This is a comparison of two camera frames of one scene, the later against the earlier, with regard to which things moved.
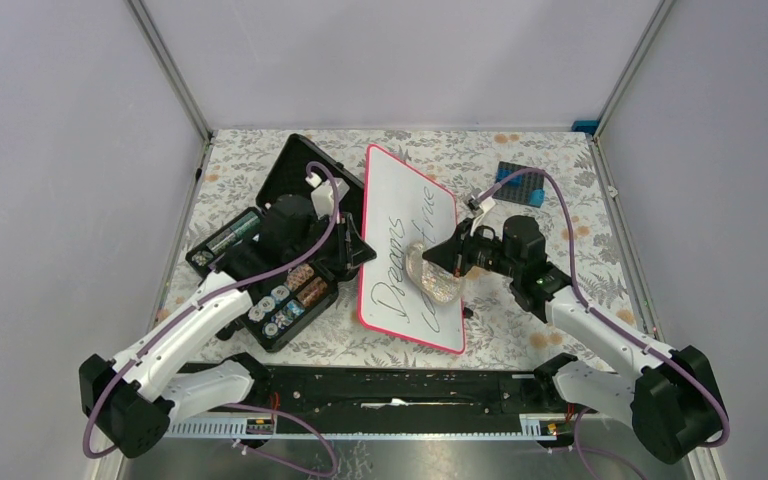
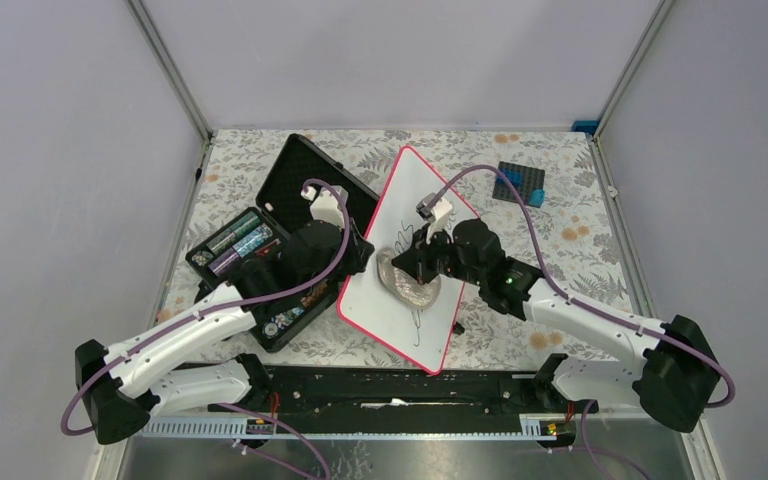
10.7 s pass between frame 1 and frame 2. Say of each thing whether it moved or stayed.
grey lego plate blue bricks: stayed
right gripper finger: moved
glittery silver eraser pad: moved
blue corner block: stayed
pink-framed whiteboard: moved
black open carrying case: stayed
